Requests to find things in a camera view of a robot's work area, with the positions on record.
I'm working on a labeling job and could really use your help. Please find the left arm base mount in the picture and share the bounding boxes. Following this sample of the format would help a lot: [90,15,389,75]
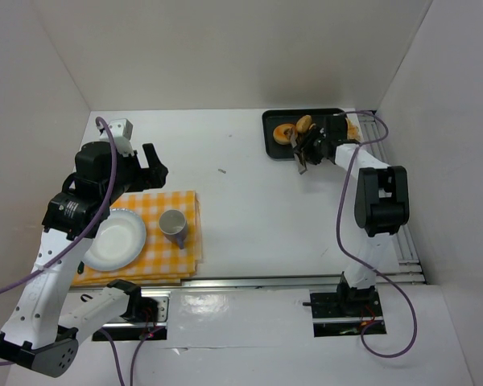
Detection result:
[102,296,169,342]

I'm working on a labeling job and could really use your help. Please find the aluminium rail frame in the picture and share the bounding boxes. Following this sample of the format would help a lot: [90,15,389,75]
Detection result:
[357,114,426,282]

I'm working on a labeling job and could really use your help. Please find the glazed ring donut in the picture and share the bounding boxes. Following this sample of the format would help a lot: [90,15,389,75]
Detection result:
[273,123,297,146]

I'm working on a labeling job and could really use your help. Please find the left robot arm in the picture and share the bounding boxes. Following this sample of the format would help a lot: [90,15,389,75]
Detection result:
[0,142,168,378]

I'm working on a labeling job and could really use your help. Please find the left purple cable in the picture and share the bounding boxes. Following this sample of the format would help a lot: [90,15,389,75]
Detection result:
[0,116,118,302]

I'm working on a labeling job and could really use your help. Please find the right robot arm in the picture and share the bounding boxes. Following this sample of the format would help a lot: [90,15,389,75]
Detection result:
[288,117,410,314]

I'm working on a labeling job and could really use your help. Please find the yellow checkered cloth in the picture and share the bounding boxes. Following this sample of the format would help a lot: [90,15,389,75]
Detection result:
[72,191,202,287]

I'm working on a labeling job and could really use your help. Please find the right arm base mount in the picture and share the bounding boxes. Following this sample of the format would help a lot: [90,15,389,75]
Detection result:
[302,293,386,338]

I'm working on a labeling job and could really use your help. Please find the small oval bread roll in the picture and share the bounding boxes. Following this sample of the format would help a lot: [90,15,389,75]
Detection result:
[295,115,313,133]

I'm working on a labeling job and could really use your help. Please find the black baking tray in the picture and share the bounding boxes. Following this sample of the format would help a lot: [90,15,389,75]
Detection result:
[262,108,348,160]

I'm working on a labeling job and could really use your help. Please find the purple mug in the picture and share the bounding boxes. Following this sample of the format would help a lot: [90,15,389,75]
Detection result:
[158,209,188,250]

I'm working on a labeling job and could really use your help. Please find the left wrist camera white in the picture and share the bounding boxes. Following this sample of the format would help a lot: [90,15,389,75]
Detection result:
[107,118,134,157]

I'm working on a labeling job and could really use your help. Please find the white paper plate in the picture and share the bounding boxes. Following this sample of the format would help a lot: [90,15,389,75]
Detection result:
[83,208,147,272]

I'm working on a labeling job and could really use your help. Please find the stainless steel tongs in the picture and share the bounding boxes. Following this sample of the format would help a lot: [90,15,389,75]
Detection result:
[288,129,308,175]

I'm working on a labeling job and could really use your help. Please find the orange cupcake-shaped bread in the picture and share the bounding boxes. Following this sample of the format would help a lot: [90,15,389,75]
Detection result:
[345,117,361,142]

